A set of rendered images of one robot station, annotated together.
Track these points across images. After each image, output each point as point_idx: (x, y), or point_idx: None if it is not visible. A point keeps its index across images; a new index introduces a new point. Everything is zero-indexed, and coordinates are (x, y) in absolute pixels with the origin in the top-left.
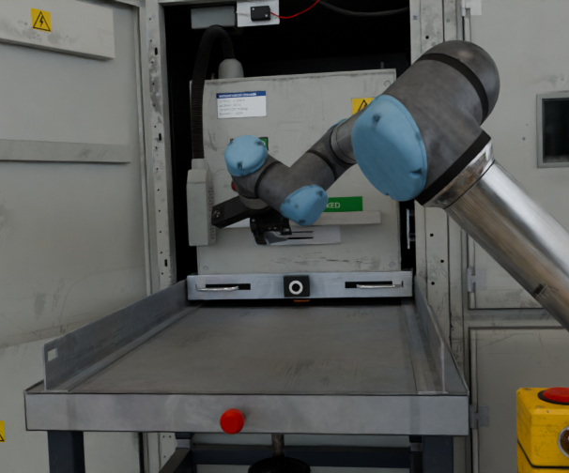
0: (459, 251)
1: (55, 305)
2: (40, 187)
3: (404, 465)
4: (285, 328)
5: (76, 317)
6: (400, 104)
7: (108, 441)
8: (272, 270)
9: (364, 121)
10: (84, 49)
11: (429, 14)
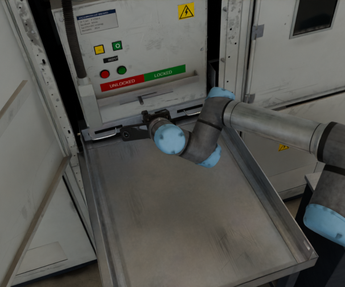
0: (241, 85)
1: (30, 204)
2: None
3: None
4: (172, 173)
5: (40, 197)
6: None
7: (58, 214)
8: (134, 113)
9: (329, 233)
10: None
11: None
